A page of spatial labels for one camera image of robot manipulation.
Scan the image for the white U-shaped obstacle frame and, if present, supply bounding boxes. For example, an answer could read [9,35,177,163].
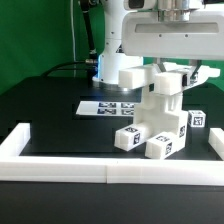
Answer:
[0,123,224,186]

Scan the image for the white sheet with tags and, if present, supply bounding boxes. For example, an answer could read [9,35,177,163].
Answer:
[76,101,135,117]

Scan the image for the white chair back part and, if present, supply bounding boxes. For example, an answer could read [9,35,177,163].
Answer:
[118,62,221,96]

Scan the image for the black cable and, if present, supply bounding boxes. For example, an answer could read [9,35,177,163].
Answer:
[40,0,101,78]

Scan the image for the white chair seat part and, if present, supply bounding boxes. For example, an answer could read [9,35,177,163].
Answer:
[133,87,188,150]

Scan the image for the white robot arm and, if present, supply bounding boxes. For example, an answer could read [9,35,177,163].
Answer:
[79,0,224,87]

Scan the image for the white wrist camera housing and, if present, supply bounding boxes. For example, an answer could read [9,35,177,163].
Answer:
[124,0,157,10]

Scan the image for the white tagged cube right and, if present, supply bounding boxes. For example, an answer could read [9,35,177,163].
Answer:
[188,110,206,128]

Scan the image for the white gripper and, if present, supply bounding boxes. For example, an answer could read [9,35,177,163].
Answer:
[122,9,224,80]

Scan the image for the white cable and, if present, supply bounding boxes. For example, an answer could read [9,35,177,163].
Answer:
[69,0,78,78]

